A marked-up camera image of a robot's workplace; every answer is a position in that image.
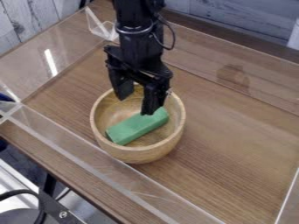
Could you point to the black table leg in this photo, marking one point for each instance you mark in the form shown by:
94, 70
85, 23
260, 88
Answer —
50, 185

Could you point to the clear acrylic barrier wall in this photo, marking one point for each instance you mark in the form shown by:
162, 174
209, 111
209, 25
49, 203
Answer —
233, 171

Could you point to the black metal bracket with screw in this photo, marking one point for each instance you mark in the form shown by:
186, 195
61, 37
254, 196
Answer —
51, 208

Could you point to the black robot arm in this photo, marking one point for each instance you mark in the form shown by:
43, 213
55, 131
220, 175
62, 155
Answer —
139, 14

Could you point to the green rectangular block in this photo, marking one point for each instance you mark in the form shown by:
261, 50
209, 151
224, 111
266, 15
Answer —
135, 126

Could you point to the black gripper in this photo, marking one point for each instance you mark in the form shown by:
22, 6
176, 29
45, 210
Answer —
135, 62

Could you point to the brown wooden bowl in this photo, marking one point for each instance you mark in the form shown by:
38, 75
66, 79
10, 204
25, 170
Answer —
151, 146

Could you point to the clear acrylic corner bracket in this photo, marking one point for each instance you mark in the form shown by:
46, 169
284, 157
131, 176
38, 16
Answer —
102, 29

